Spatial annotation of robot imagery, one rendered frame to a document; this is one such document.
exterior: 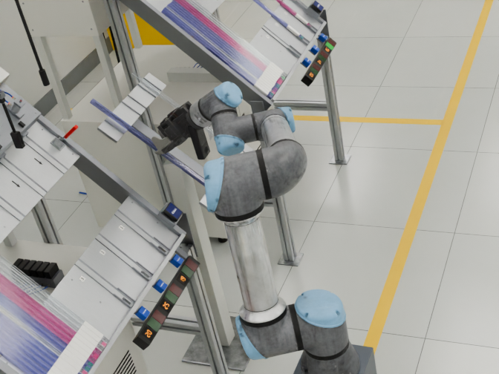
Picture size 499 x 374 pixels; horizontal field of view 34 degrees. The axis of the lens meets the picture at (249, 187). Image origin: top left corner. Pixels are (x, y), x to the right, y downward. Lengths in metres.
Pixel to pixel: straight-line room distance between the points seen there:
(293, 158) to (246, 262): 0.27
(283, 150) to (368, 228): 1.70
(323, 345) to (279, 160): 0.50
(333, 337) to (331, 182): 1.84
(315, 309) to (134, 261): 0.58
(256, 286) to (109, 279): 0.48
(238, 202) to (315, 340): 0.42
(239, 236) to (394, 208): 1.78
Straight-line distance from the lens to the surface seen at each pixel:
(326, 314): 2.01
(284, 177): 1.83
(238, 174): 1.82
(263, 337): 2.02
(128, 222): 2.39
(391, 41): 5.03
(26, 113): 2.38
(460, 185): 3.72
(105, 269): 2.28
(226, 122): 2.22
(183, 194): 2.67
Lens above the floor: 2.15
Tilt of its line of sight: 33 degrees down
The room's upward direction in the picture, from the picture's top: 13 degrees counter-clockwise
